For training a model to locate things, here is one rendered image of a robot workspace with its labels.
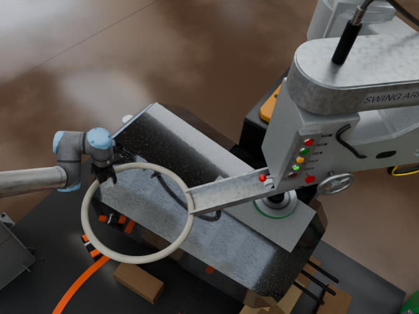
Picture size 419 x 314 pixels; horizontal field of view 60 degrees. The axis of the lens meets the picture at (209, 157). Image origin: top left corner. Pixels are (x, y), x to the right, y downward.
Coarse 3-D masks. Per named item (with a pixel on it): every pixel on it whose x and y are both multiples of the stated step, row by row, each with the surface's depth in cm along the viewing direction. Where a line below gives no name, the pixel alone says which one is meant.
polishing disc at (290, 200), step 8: (264, 184) 181; (272, 184) 182; (288, 192) 180; (256, 200) 176; (264, 200) 176; (288, 200) 177; (296, 200) 178; (264, 208) 174; (272, 208) 174; (280, 208) 174; (288, 208) 175; (272, 216) 173; (280, 216) 173
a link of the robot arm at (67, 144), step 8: (56, 136) 142; (64, 136) 142; (72, 136) 143; (80, 136) 143; (56, 144) 141; (64, 144) 142; (72, 144) 142; (80, 144) 143; (56, 152) 144; (64, 152) 142; (72, 152) 143; (80, 152) 145; (72, 160) 143
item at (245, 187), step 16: (240, 176) 165; (256, 176) 168; (192, 192) 169; (208, 192) 169; (224, 192) 168; (240, 192) 166; (256, 192) 165; (272, 192) 160; (208, 208) 161; (224, 208) 164
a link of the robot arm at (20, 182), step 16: (64, 160) 142; (80, 160) 147; (0, 176) 115; (16, 176) 120; (32, 176) 125; (48, 176) 132; (64, 176) 139; (80, 176) 148; (0, 192) 114; (16, 192) 120; (32, 192) 128
